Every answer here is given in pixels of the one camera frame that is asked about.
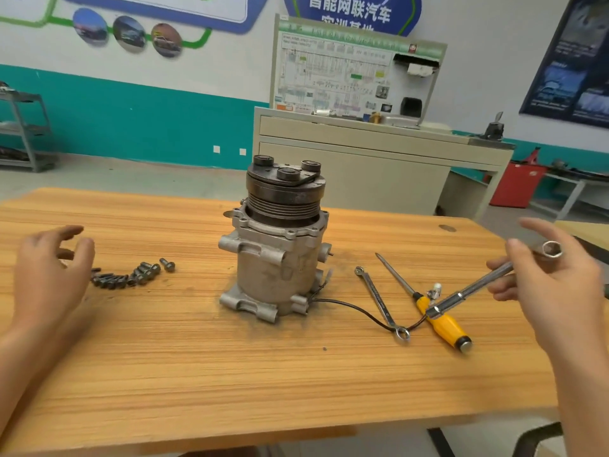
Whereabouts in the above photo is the blue rounded infographic panel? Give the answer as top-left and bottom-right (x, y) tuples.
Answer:
(59, 0), (272, 35)

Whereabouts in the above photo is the wooden side table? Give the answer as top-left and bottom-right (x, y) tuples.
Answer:
(556, 220), (609, 267)

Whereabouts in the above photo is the silver combination wrench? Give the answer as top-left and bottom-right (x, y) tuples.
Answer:
(354, 265), (411, 343)

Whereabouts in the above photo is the person's left hand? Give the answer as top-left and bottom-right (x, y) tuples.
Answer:
(10, 224), (96, 331)

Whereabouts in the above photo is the grey metal compressor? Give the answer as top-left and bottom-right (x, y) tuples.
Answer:
(218, 155), (443, 332)

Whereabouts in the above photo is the silver L-shaped socket wrench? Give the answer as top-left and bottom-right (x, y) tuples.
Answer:
(425, 239), (565, 320)

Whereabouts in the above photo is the person's right hand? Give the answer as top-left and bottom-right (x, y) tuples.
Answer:
(486, 216), (609, 356)

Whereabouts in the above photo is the beige workbench cabinet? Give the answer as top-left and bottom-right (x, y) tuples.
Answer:
(252, 106), (516, 222)

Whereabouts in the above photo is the blue hexagon wall sign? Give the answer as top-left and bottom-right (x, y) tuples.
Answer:
(282, 0), (424, 37)

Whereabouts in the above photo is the yellow handled screwdriver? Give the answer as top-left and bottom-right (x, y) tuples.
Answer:
(375, 252), (473, 354)

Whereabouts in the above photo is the round photo wall decal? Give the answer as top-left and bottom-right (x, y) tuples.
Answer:
(150, 22), (184, 59)
(72, 7), (110, 46)
(112, 15), (148, 52)

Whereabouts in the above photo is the red cabinet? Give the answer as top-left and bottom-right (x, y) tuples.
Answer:
(490, 159), (548, 209)

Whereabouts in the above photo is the white wiring display board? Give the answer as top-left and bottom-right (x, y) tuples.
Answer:
(270, 14), (447, 124)

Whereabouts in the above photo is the small black device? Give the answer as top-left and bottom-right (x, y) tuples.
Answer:
(481, 111), (508, 141)

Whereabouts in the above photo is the dark wall poster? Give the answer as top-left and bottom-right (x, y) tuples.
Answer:
(520, 0), (609, 129)

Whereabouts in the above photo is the grey metal shelf cart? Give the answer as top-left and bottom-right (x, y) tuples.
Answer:
(0, 83), (56, 173)

